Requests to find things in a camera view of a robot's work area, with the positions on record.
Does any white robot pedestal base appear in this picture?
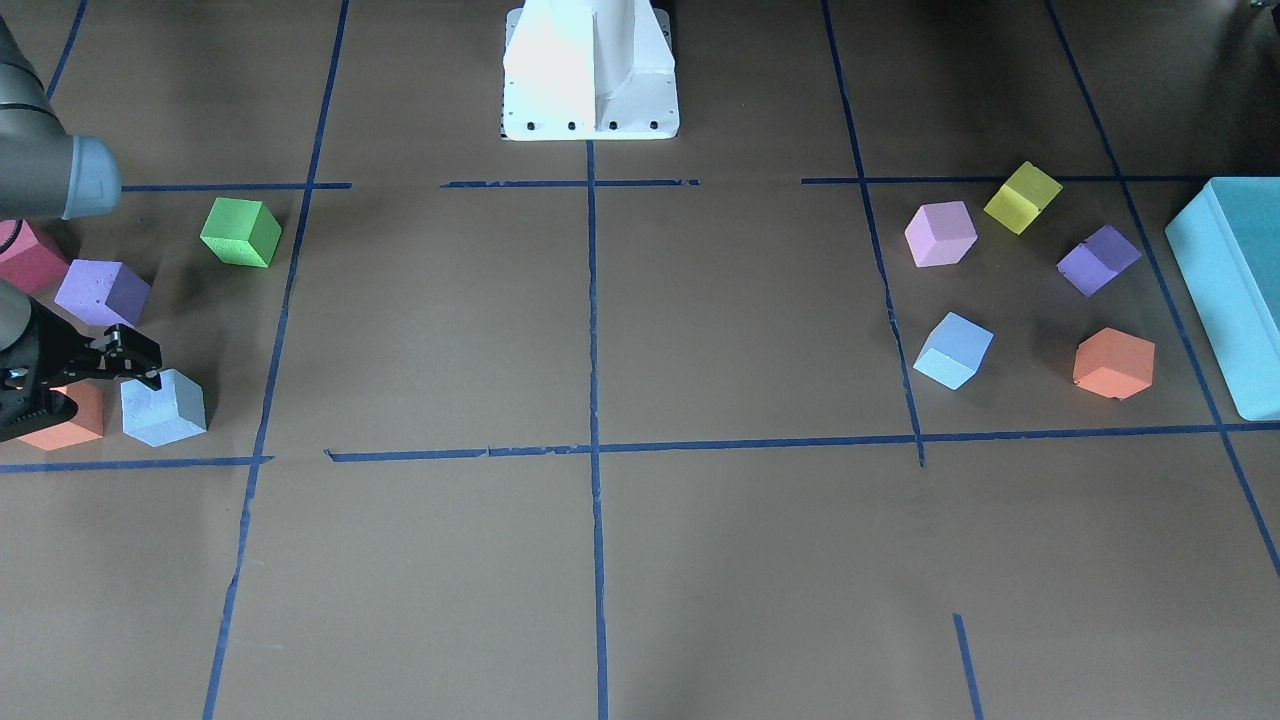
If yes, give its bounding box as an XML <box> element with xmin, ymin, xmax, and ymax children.
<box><xmin>500</xmin><ymin>1</ymin><xmax>681</xmax><ymax>142</ymax></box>

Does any yellow foam block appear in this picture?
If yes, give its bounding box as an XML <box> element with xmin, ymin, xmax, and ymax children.
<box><xmin>983</xmin><ymin>161</ymin><xmax>1062</xmax><ymax>234</ymax></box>

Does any teal plastic bin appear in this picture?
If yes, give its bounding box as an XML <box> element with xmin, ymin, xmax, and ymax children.
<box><xmin>1165</xmin><ymin>177</ymin><xmax>1279</xmax><ymax>421</ymax></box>

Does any green foam block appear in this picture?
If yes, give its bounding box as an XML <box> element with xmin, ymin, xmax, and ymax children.
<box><xmin>198</xmin><ymin>197</ymin><xmax>282</xmax><ymax>268</ymax></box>

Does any pink foam block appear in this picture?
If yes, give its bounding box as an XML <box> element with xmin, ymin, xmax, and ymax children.
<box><xmin>904</xmin><ymin>200</ymin><xmax>979</xmax><ymax>268</ymax></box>

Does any purple foam block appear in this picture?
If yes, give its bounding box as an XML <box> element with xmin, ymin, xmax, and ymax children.
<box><xmin>1056</xmin><ymin>225</ymin><xmax>1142</xmax><ymax>297</ymax></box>
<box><xmin>54</xmin><ymin>259</ymin><xmax>151</xmax><ymax>327</ymax></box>

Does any red foam block lower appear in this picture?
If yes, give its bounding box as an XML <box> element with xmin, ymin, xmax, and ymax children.
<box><xmin>1</xmin><ymin>220</ymin><xmax>70</xmax><ymax>293</ymax></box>

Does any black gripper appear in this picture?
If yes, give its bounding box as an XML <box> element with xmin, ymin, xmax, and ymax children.
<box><xmin>1</xmin><ymin>300</ymin><xmax>163</xmax><ymax>442</ymax></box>

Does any light blue foam block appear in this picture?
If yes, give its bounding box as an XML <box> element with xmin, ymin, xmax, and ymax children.
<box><xmin>119</xmin><ymin>369</ymin><xmax>207</xmax><ymax>447</ymax></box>

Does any orange foam block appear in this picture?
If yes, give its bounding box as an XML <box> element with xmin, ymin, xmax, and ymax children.
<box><xmin>1071</xmin><ymin>327</ymin><xmax>1156</xmax><ymax>400</ymax></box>
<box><xmin>18</xmin><ymin>382</ymin><xmax>105</xmax><ymax>452</ymax></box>

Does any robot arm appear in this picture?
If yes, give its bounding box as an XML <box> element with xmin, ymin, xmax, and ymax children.
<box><xmin>1</xmin><ymin>24</ymin><xmax>164</xmax><ymax>441</ymax></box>

